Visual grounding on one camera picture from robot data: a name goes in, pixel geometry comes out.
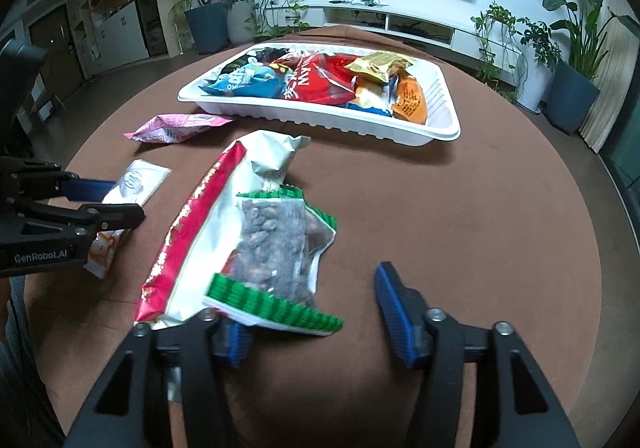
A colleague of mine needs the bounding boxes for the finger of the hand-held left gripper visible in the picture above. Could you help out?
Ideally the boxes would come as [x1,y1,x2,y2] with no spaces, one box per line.
[20,203,146,235]
[10,157,117,202]

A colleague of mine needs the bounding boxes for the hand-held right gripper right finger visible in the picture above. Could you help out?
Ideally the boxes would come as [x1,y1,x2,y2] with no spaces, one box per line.
[375,262,581,448]

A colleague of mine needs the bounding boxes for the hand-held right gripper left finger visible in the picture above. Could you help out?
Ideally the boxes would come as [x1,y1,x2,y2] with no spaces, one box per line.
[62,308,256,448]

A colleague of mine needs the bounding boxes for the white packet with round label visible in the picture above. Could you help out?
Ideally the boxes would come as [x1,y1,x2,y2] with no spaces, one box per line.
[84,160,173,279]

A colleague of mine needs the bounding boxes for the green-edged nut packet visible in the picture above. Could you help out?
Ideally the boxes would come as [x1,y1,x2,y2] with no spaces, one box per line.
[202,185,345,338]

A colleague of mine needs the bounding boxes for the black snack packet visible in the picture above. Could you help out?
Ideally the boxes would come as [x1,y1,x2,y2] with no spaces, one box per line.
[217,48,273,76]

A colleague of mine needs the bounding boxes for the white plastic tray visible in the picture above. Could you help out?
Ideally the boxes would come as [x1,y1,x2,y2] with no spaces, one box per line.
[177,42,462,147]

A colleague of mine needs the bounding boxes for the red and white patterned packet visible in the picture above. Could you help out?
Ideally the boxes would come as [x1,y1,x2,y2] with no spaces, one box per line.
[269,50,306,76]

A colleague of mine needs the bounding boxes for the red snack packet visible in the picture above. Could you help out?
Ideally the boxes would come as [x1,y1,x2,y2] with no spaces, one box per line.
[282,52,361,104]

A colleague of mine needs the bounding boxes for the gold snack packet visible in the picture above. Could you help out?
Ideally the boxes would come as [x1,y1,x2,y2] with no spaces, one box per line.
[345,52,415,84]

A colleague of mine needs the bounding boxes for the large white and red packet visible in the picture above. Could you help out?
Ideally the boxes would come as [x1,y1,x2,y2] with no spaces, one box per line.
[134,130,312,331]

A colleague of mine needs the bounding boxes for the pink snack packet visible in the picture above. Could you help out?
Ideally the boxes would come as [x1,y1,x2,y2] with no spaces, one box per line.
[123,113,236,145]

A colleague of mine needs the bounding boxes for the dark wooden door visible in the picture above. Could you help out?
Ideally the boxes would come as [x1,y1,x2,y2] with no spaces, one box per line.
[27,5,86,89]

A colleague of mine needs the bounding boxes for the blue snack packet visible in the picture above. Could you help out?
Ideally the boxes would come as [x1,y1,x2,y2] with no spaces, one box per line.
[199,62,283,98]

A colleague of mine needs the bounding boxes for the orange snack packet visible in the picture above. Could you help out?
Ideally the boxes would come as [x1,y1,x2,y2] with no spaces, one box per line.
[390,70,430,125]

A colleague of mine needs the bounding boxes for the small plant in white pot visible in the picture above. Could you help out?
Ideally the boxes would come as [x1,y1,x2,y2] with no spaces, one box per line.
[226,0,262,47]

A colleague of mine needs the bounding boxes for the glass balcony door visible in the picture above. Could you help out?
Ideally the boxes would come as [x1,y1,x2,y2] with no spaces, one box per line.
[599,118,640,211]

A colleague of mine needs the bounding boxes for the large-leaf plant in dark pot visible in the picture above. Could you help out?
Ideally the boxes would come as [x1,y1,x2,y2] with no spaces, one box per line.
[519,0,632,137]

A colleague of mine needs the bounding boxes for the leafy plant in white pot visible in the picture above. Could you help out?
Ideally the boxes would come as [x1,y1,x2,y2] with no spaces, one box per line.
[516,18,562,112]

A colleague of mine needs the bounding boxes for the white TV cabinet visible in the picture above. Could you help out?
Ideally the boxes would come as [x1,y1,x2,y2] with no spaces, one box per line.
[265,0,501,53]

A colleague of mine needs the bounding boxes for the beige curtain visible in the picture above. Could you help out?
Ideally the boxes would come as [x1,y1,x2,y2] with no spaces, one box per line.
[579,0,640,155]

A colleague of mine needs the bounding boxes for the white wall cabinets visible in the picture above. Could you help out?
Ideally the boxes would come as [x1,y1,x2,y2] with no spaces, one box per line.
[70,0,151,74]

